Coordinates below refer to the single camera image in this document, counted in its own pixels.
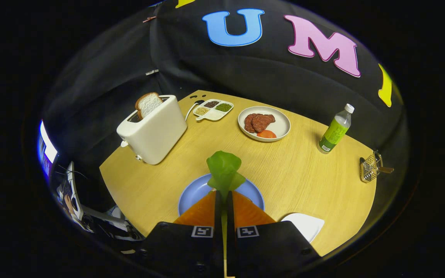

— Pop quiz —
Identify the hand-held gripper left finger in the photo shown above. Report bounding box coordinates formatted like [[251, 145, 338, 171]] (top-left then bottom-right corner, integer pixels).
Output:
[[138, 189, 226, 278]]

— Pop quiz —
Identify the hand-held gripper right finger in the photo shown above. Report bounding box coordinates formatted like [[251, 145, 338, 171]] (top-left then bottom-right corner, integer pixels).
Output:
[[226, 190, 321, 278]]

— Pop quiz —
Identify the green lettuce leaf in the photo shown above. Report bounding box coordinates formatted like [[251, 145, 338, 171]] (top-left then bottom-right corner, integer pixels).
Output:
[[206, 151, 246, 203]]

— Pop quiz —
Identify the white bread slice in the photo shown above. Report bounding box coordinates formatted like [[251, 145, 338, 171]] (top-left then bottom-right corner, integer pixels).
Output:
[[135, 92, 163, 120]]

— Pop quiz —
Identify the blue round plate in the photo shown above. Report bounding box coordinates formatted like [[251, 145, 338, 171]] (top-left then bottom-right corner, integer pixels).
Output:
[[178, 173, 265, 217]]

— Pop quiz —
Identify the white square plate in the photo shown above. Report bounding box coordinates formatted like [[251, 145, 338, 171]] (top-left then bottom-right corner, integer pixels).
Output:
[[281, 213, 325, 244]]

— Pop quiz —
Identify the brown meat slice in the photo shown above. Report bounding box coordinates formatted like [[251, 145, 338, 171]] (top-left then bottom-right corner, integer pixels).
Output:
[[244, 114, 258, 134], [251, 113, 276, 133]]

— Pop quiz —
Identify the white toaster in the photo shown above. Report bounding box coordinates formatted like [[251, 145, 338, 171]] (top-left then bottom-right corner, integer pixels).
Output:
[[116, 95, 188, 166]]

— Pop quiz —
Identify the round white plate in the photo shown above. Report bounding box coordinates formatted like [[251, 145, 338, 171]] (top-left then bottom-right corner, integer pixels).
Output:
[[238, 106, 291, 142]]

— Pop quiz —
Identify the white and dark equipment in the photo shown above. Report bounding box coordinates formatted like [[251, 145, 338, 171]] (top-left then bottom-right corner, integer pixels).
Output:
[[56, 161, 144, 243]]

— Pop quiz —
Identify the white divided seed dish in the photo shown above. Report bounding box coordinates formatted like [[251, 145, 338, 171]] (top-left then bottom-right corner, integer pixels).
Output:
[[192, 99, 234, 122]]

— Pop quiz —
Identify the green label water bottle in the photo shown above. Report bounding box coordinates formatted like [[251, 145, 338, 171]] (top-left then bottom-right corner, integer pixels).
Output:
[[317, 103, 355, 154]]

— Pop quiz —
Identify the lit screen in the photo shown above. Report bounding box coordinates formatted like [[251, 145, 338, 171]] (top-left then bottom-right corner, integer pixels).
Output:
[[37, 120, 59, 182]]

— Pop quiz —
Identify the black backdrop cloth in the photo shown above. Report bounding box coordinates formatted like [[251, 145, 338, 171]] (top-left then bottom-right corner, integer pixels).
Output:
[[41, 0, 406, 186]]

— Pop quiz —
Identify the white toaster cable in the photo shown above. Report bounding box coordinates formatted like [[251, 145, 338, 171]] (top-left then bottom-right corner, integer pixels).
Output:
[[185, 101, 200, 122]]

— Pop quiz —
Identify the small wire basket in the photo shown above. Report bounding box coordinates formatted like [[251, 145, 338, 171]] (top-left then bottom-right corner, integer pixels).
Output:
[[360, 151, 394, 183]]

